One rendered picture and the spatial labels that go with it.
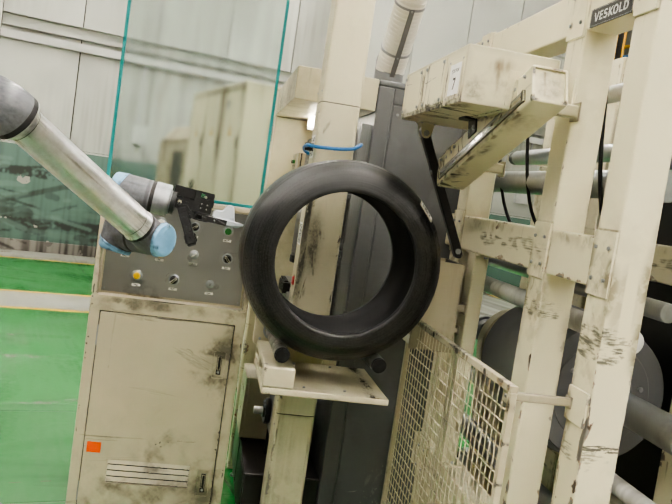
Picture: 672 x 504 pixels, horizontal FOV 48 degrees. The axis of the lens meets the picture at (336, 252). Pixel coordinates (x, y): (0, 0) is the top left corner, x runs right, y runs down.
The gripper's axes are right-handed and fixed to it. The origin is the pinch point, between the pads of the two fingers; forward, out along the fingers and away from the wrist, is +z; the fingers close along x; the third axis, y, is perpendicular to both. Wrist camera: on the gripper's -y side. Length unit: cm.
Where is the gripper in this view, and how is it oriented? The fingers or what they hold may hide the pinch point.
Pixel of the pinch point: (238, 226)
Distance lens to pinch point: 219.0
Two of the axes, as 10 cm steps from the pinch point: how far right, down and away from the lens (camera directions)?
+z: 9.5, 2.5, 1.8
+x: -1.6, -1.0, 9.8
